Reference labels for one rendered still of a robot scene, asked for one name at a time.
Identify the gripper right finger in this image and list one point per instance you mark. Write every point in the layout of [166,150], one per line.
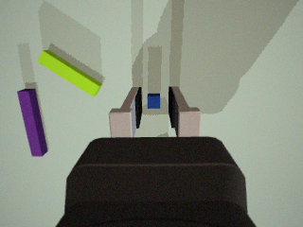
[185,120]

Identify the lime green rod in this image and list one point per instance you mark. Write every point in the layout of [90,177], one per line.
[69,72]

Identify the purple rod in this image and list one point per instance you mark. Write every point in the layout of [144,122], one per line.
[33,121]

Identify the small blue block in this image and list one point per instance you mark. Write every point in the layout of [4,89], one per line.
[153,101]

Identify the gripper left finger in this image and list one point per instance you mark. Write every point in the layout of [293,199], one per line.
[124,121]

